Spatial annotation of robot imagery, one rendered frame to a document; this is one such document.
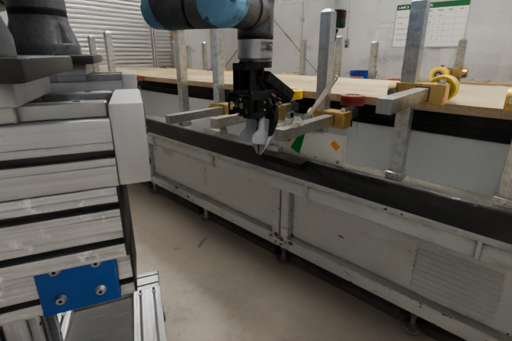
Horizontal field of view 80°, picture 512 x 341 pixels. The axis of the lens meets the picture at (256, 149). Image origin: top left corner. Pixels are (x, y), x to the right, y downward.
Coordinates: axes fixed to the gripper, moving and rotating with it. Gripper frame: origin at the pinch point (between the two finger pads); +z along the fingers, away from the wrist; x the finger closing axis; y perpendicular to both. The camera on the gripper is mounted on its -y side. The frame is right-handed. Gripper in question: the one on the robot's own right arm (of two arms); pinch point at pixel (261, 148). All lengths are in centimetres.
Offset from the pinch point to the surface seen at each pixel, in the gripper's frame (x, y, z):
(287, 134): 1.5, -8.4, -2.0
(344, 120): 5.0, -32.9, -2.2
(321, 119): 1.5, -25.3, -3.1
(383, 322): 19, -54, 83
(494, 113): 39, -52, -6
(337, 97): -8, -52, -6
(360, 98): 3.6, -46.3, -7.3
